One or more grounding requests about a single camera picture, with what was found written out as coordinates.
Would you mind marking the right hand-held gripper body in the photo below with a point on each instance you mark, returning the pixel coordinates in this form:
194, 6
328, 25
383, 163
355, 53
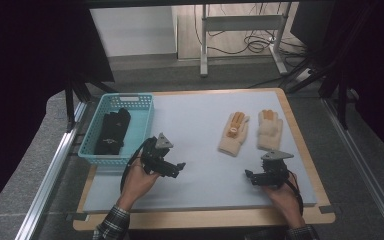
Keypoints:
275, 171

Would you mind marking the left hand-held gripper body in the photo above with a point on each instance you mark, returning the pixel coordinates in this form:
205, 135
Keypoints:
155, 156

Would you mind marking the teal plastic basket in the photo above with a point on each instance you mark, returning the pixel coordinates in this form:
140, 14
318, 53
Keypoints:
140, 123

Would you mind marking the beige and orange glove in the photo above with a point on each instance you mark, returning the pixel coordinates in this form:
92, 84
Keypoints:
269, 133
234, 136

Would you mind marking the black glove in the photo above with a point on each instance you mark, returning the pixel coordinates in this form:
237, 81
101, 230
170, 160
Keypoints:
119, 121
106, 145

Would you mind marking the person's right hand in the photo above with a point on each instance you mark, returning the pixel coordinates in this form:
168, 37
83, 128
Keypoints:
285, 201

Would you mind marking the person's left hand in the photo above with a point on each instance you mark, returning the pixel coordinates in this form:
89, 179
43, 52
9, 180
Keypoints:
136, 185

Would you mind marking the light grey table mat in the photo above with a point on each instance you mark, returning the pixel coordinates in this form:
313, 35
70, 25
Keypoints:
200, 176

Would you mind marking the black metal stand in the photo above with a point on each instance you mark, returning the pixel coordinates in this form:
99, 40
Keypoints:
341, 96

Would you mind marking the white power strip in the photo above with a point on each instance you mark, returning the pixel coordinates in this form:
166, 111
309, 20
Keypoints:
303, 75

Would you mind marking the black tripod stand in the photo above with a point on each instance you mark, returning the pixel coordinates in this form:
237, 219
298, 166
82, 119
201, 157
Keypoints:
75, 93

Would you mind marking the white cabinet panel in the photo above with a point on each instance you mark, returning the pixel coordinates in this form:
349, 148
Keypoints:
133, 30

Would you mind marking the black curtain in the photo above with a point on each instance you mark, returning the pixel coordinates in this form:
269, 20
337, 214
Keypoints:
23, 83
376, 66

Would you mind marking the grey corner bracket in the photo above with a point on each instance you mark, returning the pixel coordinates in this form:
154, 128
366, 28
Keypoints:
76, 217
327, 209

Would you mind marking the white metal desk frame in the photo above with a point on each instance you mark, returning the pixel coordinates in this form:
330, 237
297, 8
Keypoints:
243, 22

